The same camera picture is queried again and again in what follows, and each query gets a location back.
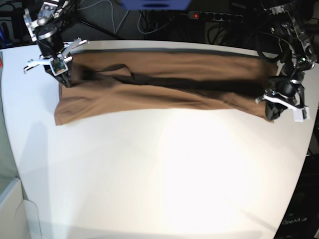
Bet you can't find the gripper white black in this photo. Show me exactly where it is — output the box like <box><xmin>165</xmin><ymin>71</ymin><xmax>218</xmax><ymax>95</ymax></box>
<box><xmin>23</xmin><ymin>31</ymin><xmax>89</xmax><ymax>87</ymax></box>
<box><xmin>256</xmin><ymin>77</ymin><xmax>310</xmax><ymax>122</ymax></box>

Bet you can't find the brown T-shirt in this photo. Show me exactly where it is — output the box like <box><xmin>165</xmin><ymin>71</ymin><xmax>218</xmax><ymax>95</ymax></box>
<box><xmin>54</xmin><ymin>51</ymin><xmax>277</xmax><ymax>125</ymax></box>

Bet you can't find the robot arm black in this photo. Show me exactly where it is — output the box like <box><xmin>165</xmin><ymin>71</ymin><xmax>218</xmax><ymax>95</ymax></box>
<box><xmin>256</xmin><ymin>0</ymin><xmax>317</xmax><ymax>122</ymax></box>
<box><xmin>23</xmin><ymin>0</ymin><xmax>89</xmax><ymax>88</ymax></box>

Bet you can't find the blue box overhead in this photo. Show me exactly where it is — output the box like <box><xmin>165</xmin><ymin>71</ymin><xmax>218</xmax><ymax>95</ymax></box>
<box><xmin>121</xmin><ymin>0</ymin><xmax>191</xmax><ymax>10</ymax></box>

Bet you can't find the black power strip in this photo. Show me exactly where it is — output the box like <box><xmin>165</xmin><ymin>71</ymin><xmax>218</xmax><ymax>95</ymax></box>
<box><xmin>187</xmin><ymin>11</ymin><xmax>244</xmax><ymax>23</ymax></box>

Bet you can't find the white bin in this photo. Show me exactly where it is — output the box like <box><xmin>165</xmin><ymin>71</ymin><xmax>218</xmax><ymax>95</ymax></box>
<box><xmin>0</xmin><ymin>178</ymin><xmax>42</xmax><ymax>239</ymax></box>

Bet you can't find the white cable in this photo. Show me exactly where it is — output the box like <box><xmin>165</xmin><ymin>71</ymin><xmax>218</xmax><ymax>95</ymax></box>
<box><xmin>74</xmin><ymin>0</ymin><xmax>130</xmax><ymax>35</ymax></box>

